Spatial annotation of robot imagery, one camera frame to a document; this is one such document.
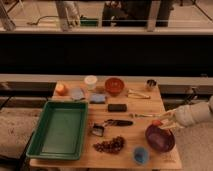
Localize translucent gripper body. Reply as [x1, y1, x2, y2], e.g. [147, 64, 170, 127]
[158, 109, 181, 129]

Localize orange pepper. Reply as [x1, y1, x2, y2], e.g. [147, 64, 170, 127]
[152, 120, 163, 126]

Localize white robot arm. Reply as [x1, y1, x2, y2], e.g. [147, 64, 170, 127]
[159, 95, 213, 128]

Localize small metal cup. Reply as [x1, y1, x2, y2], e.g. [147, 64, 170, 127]
[146, 79, 157, 91]

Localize blue plastic cup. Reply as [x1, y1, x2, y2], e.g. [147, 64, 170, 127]
[133, 147, 149, 165]

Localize white plastic cup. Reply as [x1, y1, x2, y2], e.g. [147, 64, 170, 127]
[84, 75, 98, 90]

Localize purple bowl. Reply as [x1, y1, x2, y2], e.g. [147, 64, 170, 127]
[145, 125, 175, 153]

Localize metal fork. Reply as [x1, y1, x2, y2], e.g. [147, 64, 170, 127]
[129, 113, 157, 118]

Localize wooden tongs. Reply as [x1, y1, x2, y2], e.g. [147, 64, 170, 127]
[127, 89, 150, 99]

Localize black rectangular block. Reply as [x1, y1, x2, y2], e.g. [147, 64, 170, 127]
[107, 104, 127, 112]

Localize red bowl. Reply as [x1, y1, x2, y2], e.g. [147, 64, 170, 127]
[105, 77, 124, 95]

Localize small black metal clip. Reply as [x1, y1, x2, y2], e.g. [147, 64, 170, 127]
[91, 124, 105, 137]

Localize blue sponge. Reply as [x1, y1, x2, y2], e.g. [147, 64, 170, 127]
[89, 94, 106, 104]

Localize grey blue cloth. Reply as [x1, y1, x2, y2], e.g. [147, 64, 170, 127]
[70, 88, 85, 101]

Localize green plastic tray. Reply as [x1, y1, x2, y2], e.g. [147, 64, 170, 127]
[26, 101, 88, 160]

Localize orange fruit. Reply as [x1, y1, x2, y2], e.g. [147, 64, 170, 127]
[55, 84, 67, 96]

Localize person in background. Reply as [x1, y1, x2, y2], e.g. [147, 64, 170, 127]
[102, 0, 173, 27]

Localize green box in background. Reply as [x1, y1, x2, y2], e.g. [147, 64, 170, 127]
[80, 18, 98, 27]

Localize black handled peeler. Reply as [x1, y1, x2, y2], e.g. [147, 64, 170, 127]
[104, 119, 133, 127]

